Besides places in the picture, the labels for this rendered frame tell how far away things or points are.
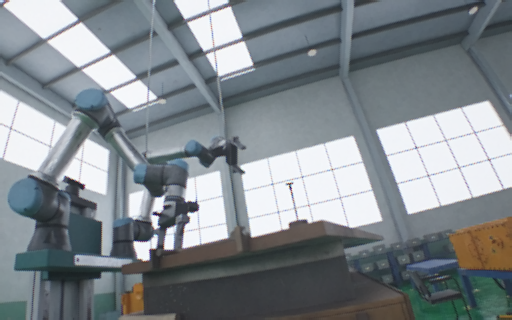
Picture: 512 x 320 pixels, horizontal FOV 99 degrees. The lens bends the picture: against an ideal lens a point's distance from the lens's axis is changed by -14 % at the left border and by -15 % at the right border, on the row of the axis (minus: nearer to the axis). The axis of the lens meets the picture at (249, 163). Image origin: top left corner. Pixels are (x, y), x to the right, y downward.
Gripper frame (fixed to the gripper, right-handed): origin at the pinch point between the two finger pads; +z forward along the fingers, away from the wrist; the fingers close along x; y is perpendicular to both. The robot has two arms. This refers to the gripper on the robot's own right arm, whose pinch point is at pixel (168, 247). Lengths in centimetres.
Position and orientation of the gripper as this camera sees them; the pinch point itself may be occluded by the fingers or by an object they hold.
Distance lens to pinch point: 86.5
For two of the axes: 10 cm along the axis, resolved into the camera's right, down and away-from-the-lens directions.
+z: 0.1, 8.5, -5.3
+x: 6.6, -4.0, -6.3
